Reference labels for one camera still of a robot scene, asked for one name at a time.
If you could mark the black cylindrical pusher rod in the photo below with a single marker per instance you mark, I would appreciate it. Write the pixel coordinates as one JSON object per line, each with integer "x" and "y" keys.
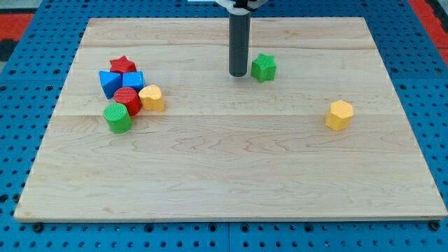
{"x": 239, "y": 30}

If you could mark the green cylinder block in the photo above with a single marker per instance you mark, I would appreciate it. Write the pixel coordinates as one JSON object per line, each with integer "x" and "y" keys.
{"x": 117, "y": 118}

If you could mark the yellow heart block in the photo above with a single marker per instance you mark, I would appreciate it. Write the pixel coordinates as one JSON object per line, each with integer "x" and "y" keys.
{"x": 152, "y": 99}

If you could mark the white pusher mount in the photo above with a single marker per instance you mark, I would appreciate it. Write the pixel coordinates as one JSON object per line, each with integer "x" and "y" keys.
{"x": 241, "y": 7}

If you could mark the blue triangle block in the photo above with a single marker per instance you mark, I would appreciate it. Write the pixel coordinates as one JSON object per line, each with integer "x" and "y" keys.
{"x": 110, "y": 82}

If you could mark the blue cube block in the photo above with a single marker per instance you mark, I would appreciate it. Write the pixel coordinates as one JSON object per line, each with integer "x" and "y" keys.
{"x": 134, "y": 80}

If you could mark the red star block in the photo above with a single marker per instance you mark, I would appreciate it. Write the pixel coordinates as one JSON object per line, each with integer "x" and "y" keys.
{"x": 122, "y": 65}

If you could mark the light wooden board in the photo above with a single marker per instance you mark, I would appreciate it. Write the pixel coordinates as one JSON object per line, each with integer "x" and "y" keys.
{"x": 231, "y": 149}

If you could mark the yellow hexagon block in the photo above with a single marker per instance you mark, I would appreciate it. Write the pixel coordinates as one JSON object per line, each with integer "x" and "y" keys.
{"x": 339, "y": 115}

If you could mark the green star block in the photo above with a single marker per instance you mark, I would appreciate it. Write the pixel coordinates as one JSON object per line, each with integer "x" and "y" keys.
{"x": 264, "y": 68}

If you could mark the red cylinder block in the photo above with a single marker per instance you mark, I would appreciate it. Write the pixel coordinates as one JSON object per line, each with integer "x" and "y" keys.
{"x": 128, "y": 96}

